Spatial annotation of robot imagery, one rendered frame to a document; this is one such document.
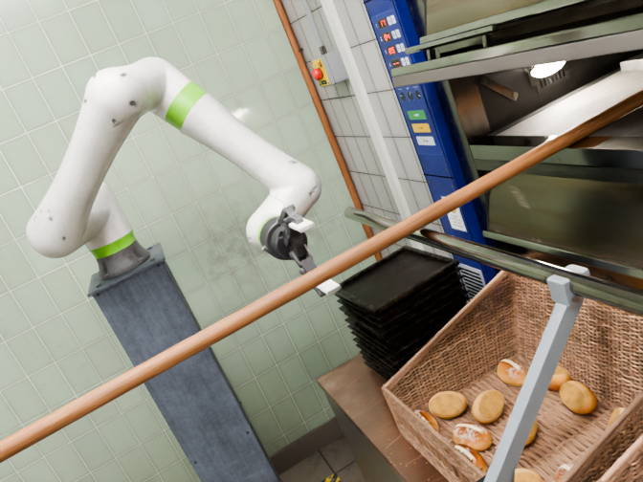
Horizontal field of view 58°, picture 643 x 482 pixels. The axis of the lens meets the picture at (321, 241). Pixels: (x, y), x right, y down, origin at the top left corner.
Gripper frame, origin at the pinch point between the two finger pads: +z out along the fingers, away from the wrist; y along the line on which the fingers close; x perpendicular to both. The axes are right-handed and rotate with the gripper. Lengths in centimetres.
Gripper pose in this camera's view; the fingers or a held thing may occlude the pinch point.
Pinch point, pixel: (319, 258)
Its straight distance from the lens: 109.8
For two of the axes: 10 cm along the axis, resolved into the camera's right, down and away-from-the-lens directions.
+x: -8.6, 4.5, -2.5
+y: 3.7, 8.8, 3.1
